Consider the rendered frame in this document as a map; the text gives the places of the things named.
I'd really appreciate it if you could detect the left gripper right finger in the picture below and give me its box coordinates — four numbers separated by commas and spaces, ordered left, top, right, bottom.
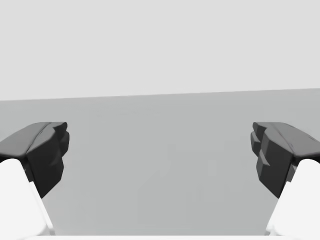
250, 121, 320, 237

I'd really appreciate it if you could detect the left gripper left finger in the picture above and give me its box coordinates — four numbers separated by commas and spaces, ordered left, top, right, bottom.
0, 121, 71, 237

